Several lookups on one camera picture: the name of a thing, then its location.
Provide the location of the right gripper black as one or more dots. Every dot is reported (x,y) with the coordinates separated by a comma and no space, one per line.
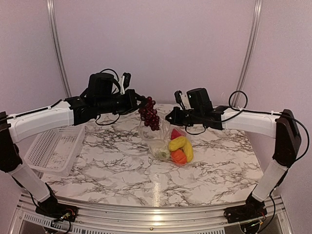
(175,119)

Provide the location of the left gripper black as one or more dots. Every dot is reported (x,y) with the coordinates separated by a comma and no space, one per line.
(131,96)

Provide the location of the purple fake grape bunch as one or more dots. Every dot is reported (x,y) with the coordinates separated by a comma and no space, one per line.
(148,114)

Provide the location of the clear zip top bag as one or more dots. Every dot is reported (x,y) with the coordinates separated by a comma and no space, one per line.
(164,134)

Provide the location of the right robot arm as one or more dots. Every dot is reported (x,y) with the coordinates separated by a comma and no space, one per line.
(281,126)

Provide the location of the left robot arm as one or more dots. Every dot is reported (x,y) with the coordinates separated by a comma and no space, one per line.
(105,94)

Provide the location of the red fake pepper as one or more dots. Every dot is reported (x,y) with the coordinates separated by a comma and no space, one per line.
(175,134)

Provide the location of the yellow fake lemon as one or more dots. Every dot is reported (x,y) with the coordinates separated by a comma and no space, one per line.
(177,143)

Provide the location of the white fake cauliflower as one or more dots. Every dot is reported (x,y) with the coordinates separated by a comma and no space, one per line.
(159,150)

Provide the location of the orange fake tomato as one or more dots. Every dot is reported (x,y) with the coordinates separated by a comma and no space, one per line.
(178,157)

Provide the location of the white perforated plastic basket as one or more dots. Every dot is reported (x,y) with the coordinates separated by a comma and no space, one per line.
(54,152)

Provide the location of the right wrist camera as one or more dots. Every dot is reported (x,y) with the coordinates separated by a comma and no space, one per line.
(182,100)

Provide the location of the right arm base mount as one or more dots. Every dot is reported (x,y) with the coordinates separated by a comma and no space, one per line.
(244,212)

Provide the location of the front aluminium frame rail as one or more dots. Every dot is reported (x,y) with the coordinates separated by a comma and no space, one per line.
(97,218)

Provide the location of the left aluminium frame post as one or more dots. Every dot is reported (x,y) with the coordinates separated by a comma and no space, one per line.
(57,46)

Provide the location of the aluminium frame post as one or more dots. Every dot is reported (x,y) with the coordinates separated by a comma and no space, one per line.
(57,46)
(251,43)

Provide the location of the right aluminium frame post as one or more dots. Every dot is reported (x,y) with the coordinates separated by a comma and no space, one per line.
(251,43)

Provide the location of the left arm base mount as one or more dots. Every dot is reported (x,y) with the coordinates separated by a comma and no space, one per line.
(59,212)

